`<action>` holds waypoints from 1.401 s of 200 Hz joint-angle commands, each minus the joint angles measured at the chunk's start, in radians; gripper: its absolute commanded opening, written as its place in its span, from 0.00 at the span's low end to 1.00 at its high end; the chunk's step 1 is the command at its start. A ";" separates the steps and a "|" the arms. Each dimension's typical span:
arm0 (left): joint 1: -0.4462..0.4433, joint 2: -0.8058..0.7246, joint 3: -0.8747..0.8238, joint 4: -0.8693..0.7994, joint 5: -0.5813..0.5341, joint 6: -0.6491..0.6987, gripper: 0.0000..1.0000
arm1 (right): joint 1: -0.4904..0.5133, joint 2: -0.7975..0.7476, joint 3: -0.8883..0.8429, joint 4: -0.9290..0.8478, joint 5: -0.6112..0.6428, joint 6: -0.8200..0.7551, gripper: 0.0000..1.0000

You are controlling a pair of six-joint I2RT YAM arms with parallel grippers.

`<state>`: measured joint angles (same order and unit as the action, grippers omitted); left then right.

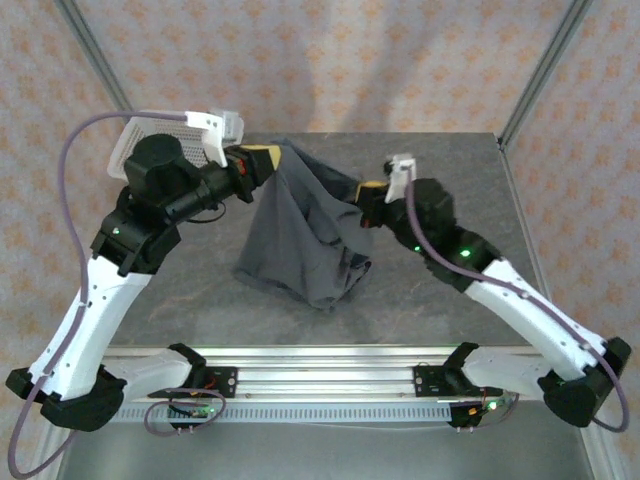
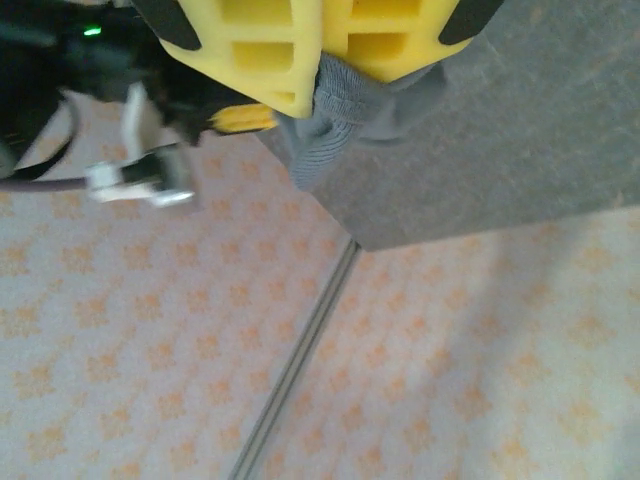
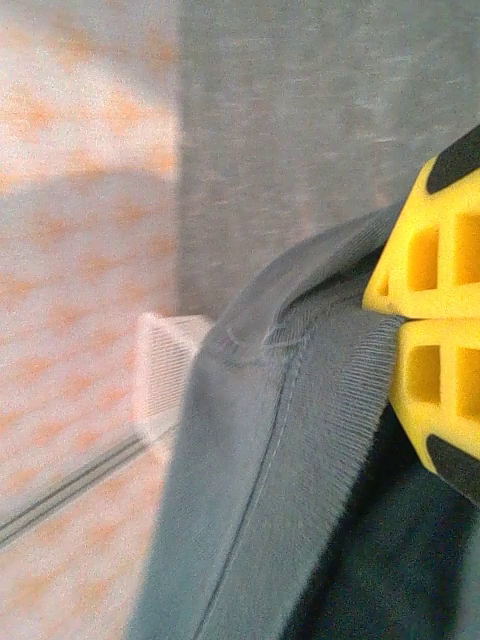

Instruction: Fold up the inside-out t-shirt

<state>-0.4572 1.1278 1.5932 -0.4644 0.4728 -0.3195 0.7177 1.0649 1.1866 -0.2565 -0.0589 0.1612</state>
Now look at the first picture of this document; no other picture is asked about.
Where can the white perforated plastic basket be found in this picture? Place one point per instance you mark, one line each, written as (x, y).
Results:
(127, 132)

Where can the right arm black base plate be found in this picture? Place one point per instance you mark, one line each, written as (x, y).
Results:
(425, 382)

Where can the aluminium mounting rail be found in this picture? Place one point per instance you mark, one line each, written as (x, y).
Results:
(320, 375)

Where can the grey metal lower panel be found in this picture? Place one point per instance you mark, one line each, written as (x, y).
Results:
(320, 455)

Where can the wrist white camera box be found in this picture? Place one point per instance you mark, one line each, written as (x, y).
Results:
(400, 172)
(210, 130)

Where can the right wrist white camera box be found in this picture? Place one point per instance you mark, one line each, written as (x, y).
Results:
(400, 172)

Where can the aluminium side rail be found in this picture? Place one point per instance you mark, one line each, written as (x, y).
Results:
(524, 210)

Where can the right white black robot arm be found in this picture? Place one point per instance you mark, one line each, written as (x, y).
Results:
(525, 310)

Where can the aluminium frame post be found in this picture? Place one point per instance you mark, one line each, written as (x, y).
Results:
(95, 55)
(543, 75)

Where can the small green circuit board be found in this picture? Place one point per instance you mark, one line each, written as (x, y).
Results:
(197, 411)
(492, 405)

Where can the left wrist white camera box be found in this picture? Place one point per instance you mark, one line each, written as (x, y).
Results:
(210, 130)

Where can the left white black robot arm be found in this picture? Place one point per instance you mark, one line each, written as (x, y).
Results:
(85, 325)

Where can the grey t-shirt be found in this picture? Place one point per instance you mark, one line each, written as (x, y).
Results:
(290, 240)

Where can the aluminium frame leg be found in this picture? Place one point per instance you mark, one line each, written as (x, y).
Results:
(50, 452)
(602, 455)

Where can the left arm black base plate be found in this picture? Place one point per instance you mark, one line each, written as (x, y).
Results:
(227, 382)

